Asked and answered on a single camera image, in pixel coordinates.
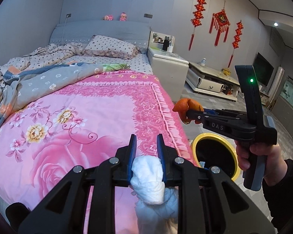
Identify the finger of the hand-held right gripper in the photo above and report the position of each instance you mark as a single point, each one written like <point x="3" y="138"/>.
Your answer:
<point x="224" y="114"/>
<point x="217" y="125"/>

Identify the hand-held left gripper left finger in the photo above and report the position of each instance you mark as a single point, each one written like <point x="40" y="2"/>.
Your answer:
<point x="132" y="157"/>

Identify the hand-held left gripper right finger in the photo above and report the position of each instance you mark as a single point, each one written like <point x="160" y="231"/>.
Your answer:
<point x="161" y="156"/>

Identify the white tissue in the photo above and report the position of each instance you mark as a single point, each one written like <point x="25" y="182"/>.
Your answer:
<point x="149" y="182"/>

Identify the yellow rimmed black trash bin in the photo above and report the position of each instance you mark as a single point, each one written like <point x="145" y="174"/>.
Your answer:
<point x="214" y="156"/>

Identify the orange peel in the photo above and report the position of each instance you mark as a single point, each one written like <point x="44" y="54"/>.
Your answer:
<point x="185" y="103"/>

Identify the person's right forearm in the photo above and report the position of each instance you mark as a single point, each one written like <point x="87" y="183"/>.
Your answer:
<point x="288" y="199"/>

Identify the person's right hand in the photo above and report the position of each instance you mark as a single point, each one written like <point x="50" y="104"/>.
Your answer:
<point x="274" y="160"/>

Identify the cream low side cabinet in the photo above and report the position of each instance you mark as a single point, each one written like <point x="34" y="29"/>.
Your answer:
<point x="263" y="97"/>

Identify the white standing air conditioner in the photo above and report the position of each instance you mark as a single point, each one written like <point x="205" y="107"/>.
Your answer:
<point x="279" y="82"/>

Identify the cream marble top stand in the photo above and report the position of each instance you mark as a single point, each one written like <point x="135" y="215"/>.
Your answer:
<point x="207" y="82"/>

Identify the yellow pot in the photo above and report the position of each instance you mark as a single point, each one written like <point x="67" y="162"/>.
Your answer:
<point x="225" y="72"/>

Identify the dark glass cabinet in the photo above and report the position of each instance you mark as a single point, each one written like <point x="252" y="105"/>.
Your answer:
<point x="291" y="97"/>

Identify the small white figurine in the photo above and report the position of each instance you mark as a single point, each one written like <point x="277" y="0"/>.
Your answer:
<point x="203" y="62"/>

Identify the pink floral blanket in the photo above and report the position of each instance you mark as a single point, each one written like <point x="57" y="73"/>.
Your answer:
<point x="75" y="151"/>

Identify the long red knot ornament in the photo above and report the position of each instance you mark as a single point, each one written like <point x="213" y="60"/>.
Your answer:
<point x="199" y="14"/>
<point x="238" y="34"/>

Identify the cream bedside cabinet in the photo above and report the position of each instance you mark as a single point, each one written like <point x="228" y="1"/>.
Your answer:
<point x="166" y="70"/>

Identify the diamond red knot ornament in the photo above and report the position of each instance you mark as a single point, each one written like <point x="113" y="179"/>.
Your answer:
<point x="220" y="18"/>

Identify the black bottle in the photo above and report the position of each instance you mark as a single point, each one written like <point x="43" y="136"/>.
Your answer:
<point x="166" y="44"/>

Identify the polka dot bedsheet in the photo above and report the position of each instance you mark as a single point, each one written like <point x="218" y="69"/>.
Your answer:
<point x="141" y="63"/>

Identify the grey floral quilt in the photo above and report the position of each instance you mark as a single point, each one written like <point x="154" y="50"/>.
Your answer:
<point x="51" y="78"/>

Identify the polka dot pillow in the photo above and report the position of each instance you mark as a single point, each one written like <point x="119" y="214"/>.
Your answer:
<point x="109" y="46"/>

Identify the polka dot duvet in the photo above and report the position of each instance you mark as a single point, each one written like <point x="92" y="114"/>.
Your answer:
<point x="51" y="53"/>

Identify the grey headboard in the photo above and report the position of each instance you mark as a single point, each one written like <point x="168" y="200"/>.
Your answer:
<point x="88" y="30"/>

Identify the pink plush toy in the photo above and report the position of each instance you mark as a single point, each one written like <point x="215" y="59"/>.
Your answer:
<point x="123" y="17"/>
<point x="108" y="17"/>

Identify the wall mounted television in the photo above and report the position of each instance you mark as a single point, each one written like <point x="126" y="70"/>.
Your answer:
<point x="263" y="68"/>

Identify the grey wall switch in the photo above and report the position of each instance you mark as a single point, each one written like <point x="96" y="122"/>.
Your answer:
<point x="148" y="16"/>

